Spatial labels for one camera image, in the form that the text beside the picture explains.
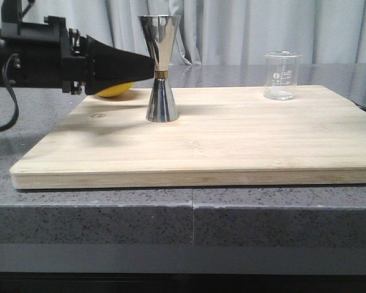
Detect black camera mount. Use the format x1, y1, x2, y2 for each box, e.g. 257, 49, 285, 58
1, 0, 35, 35

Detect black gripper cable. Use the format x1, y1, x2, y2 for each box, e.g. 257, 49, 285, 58
0, 53, 21, 132

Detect clear glass beaker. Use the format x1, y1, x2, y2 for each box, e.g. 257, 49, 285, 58
263, 51, 302, 101

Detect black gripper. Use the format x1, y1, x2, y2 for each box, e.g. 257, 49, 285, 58
0, 16, 155, 95

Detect wooden cutting board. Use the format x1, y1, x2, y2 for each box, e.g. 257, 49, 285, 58
10, 85, 366, 189

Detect yellow lemon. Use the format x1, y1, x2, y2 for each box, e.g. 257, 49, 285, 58
96, 82, 135, 98

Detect steel hourglass jigger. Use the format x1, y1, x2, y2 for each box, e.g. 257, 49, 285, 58
139, 15, 181, 123

